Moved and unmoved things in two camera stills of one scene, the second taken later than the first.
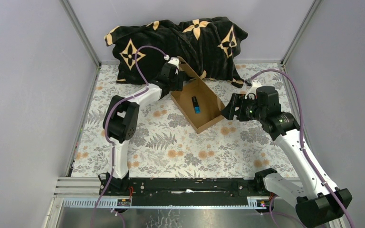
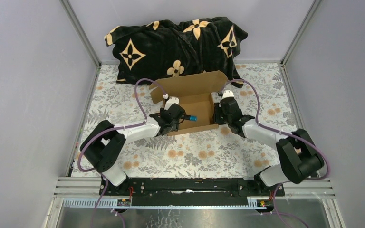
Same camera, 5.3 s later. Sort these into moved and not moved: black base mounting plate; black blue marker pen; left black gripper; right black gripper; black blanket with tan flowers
Moved: left black gripper; black blue marker pen; right black gripper
Not moved: black blanket with tan flowers; black base mounting plate
